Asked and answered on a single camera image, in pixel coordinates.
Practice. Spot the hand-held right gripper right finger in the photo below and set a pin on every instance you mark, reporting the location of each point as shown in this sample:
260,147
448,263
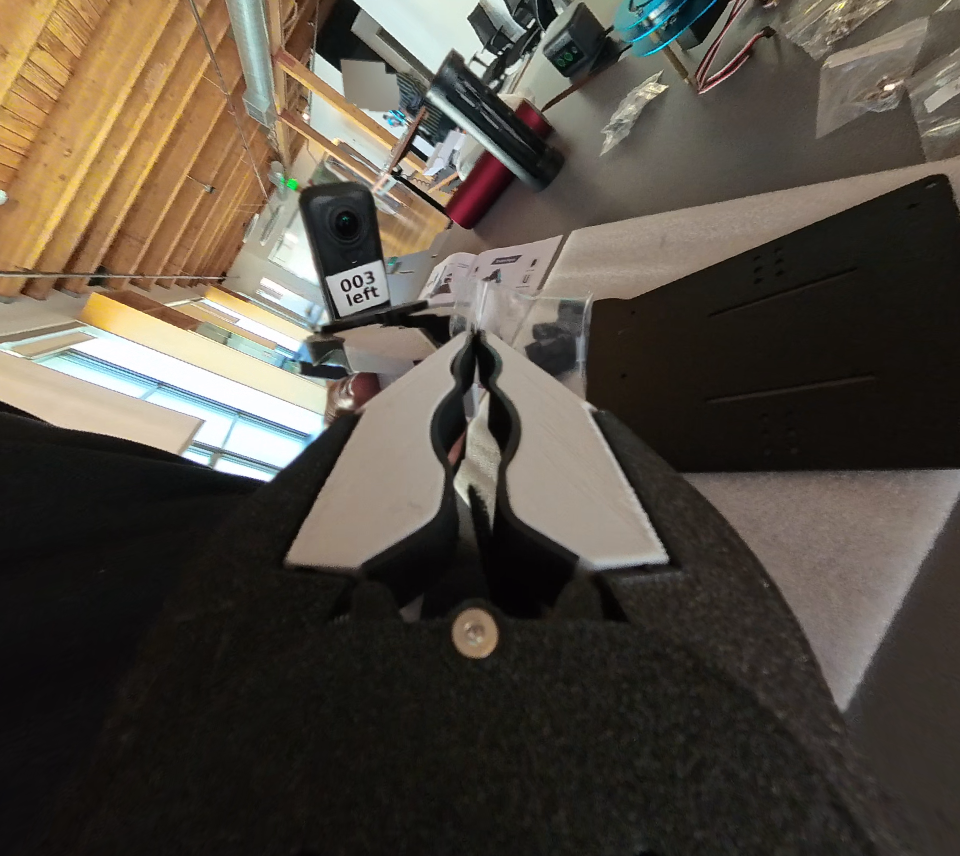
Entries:
577,488

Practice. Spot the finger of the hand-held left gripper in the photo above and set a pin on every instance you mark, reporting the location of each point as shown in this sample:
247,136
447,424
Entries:
390,355

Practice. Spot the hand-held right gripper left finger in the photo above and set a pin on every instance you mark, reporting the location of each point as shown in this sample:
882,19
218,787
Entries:
375,481

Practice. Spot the small clear plastic bag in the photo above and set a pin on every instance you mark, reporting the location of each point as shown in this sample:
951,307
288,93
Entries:
510,316

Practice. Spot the printed instruction manual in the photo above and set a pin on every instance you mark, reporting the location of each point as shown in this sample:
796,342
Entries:
517,263

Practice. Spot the grey desk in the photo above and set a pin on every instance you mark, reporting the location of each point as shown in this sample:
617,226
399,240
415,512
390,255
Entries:
712,136

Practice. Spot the person's left hand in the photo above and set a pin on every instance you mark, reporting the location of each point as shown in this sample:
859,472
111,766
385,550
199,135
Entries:
349,392

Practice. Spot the green exit sign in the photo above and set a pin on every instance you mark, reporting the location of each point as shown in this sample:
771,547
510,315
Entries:
289,182

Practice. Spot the large window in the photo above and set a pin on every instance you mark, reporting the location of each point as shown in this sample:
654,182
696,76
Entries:
262,443

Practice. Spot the small black plastic parts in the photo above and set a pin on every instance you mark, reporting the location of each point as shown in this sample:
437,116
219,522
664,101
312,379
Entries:
555,346

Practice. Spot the red electric screwdriver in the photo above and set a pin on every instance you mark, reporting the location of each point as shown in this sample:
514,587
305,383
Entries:
487,188

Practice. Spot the black cylinder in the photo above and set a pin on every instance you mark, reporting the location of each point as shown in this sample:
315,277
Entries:
495,113

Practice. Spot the black metal plate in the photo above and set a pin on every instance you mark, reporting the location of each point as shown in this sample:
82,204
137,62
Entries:
787,346

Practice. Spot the white foam block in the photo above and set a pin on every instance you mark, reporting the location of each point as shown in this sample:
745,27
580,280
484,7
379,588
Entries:
825,571

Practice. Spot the person's black clothing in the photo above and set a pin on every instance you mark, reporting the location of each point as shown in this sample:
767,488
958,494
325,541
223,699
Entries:
90,533

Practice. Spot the small black power adapter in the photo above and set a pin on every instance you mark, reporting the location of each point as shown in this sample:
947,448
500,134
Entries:
581,38

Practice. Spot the clear bag with dark screws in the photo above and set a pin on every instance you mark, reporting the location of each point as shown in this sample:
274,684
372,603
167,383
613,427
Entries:
630,113

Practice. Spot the pile of clear plastic bags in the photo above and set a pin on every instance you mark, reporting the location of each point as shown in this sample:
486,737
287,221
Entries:
870,76

